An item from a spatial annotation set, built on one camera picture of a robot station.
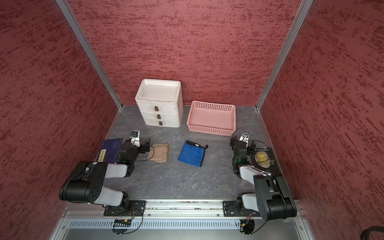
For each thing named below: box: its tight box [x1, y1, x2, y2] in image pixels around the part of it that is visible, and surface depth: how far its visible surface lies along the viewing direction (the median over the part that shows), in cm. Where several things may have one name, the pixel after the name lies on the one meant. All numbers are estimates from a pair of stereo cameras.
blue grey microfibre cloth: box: [177, 140, 208, 167], surface depth 94 cm
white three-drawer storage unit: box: [135, 78, 184, 128], surface depth 97 cm
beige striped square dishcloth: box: [147, 142, 170, 163], surface depth 94 cm
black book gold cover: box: [251, 147, 283, 176], surface depth 92 cm
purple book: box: [97, 138, 123, 164], surface depth 97 cm
